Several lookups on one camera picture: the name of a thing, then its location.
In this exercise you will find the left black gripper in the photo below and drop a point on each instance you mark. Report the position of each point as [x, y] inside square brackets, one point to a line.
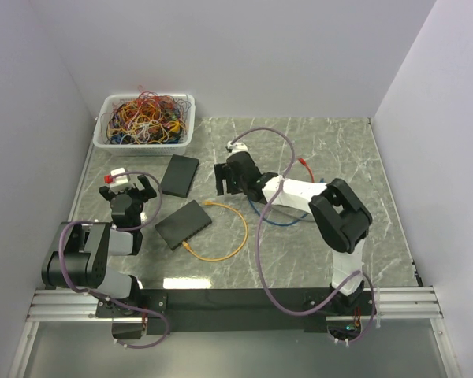
[149, 192]

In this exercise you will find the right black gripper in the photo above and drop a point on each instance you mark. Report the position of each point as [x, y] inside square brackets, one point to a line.
[223, 172]

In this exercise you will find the black TP-Link switch box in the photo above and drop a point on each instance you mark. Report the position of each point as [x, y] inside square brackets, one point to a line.
[183, 224]

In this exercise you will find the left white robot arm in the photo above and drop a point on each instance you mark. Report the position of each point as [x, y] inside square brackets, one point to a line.
[78, 256]

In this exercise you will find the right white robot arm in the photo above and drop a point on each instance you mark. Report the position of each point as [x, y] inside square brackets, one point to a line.
[342, 219]

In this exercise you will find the white plastic basket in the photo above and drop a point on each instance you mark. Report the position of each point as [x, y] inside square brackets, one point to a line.
[145, 124]

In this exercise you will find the black base crossbar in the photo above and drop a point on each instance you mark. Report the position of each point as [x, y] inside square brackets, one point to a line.
[227, 310]

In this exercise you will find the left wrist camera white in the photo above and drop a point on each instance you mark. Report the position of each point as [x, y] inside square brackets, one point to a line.
[118, 180]

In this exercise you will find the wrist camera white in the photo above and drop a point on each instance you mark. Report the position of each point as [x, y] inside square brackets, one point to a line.
[118, 180]
[236, 147]

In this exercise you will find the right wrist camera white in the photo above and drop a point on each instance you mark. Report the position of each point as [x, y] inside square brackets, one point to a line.
[236, 147]

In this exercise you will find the black Mercusys switch box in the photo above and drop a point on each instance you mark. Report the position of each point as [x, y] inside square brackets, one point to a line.
[179, 175]

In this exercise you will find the aluminium rail frame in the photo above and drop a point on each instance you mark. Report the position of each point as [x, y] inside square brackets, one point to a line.
[63, 338]

